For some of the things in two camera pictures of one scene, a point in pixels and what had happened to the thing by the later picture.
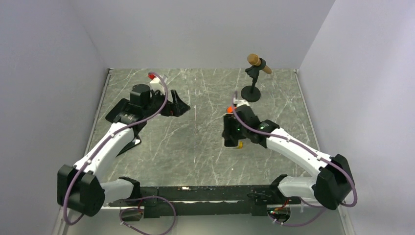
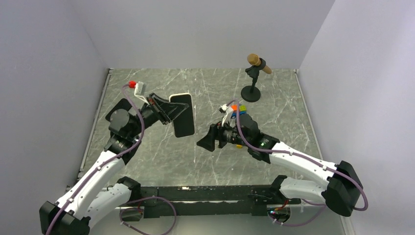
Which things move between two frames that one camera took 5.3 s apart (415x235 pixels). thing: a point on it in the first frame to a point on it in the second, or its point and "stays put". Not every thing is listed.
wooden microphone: [254, 59] stays put
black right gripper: [229, 122] to [208, 142]
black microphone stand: [251, 93] stays put
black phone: [116, 109] stays put
